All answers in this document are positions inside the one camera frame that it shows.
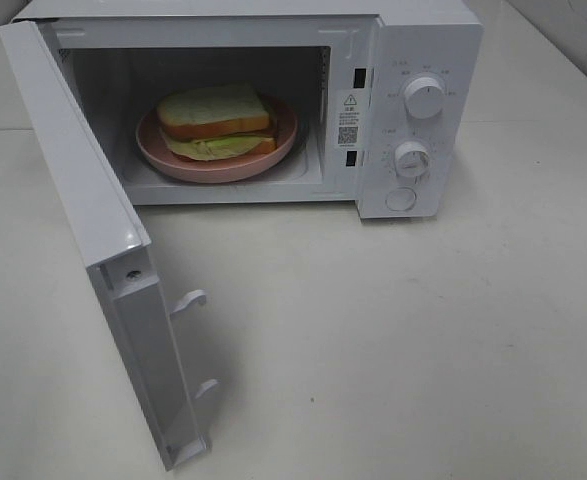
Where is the sandwich with lettuce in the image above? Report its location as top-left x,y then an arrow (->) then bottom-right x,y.
155,84 -> 277,161

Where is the white microwave oven body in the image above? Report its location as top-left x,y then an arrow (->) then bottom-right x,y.
9,1 -> 483,218

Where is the pink round plate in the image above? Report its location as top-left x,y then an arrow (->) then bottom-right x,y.
136,96 -> 299,184

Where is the white microwave door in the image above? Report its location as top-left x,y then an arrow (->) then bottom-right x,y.
0,21 -> 219,470

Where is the white lower timer knob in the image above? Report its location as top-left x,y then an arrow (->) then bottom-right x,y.
394,140 -> 430,178

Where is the white round door button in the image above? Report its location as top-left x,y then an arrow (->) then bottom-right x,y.
385,187 -> 417,212

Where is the white upper power knob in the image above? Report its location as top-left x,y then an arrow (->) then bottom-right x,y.
403,73 -> 445,120

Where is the white warning label sticker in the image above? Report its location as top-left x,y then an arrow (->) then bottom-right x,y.
335,89 -> 366,149

